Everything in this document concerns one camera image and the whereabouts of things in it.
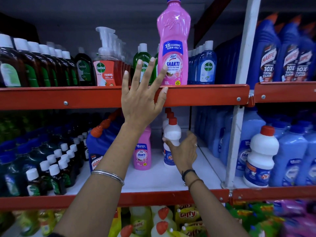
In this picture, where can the person's right hand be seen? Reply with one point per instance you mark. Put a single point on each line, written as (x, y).
(185, 155)

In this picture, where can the person's left hand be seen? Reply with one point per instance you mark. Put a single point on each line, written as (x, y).
(138, 103)

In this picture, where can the person's left little finger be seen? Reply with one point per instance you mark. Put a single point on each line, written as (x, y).
(126, 82)

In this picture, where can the person's left thumb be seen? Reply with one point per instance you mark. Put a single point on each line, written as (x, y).
(161, 96)

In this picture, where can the person's left middle finger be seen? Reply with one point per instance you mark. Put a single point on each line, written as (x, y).
(149, 71)

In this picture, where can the person's right thumb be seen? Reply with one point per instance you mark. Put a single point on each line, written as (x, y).
(169, 143)

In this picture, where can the small white red-capped bottle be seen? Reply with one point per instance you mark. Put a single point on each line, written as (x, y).
(167, 110)
(169, 115)
(172, 133)

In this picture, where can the person's left forearm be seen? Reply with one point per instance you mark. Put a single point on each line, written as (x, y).
(98, 194)

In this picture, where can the person's right forearm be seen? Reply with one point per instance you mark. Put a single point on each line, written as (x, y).
(209, 209)

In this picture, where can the bright green white-capped bottle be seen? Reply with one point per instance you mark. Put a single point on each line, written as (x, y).
(143, 55)

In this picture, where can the row of pump handwash bottles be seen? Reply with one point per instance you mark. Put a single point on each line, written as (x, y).
(106, 69)

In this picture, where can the small pink cleaner bottle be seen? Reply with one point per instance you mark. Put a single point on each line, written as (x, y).
(142, 155)

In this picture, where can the tall pink cleaner bottle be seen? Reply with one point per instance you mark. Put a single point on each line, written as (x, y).
(174, 46)

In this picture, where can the white shelf board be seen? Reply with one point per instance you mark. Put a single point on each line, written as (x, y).
(158, 177)

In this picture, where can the blue red-capped toilet cleaner bottle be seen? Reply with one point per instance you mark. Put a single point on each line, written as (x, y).
(97, 148)
(112, 120)

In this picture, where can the dark green white-capped bottle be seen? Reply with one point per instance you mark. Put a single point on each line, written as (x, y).
(84, 69)

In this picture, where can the row of blue disinfectant bottles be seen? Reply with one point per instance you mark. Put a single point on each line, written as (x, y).
(206, 66)

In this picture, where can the orange metal shelf beam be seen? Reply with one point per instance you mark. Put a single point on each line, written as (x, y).
(284, 92)
(74, 97)
(37, 202)
(271, 193)

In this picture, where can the silver bangle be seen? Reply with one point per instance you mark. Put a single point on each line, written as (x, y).
(108, 175)

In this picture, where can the white bottle with red nozzle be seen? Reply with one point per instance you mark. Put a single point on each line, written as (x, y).
(161, 230)
(163, 214)
(126, 232)

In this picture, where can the yellow dishwash bottle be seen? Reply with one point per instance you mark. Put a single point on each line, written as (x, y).
(193, 230)
(188, 214)

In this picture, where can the dark diagonal rack brace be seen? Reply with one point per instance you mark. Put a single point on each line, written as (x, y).
(209, 19)

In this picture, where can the yellow-green cleaner bottle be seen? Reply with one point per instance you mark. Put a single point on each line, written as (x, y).
(140, 220)

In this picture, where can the row of brown antiseptic bottles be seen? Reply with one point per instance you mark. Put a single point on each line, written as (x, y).
(37, 69)

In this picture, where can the large white red-capped bottle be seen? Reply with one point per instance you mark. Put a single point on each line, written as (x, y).
(260, 157)

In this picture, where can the row of dim green bottles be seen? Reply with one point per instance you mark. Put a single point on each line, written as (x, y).
(29, 123)

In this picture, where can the pile of green yellow packets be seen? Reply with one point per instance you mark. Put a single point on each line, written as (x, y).
(254, 219)

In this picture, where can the group of small white-capped bottles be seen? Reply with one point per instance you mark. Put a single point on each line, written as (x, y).
(49, 170)

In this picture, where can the row of dark blue toilet cleaners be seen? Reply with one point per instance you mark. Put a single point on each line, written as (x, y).
(271, 54)

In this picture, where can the group of light blue cleaner bottles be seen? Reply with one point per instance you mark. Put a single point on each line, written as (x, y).
(291, 155)

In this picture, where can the pile of pink purple packets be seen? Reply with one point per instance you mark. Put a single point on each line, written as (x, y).
(298, 217)

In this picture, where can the row of yellow liquid bottles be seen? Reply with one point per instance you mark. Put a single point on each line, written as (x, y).
(37, 222)

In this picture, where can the white metal rack post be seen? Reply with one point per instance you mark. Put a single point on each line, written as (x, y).
(244, 46)

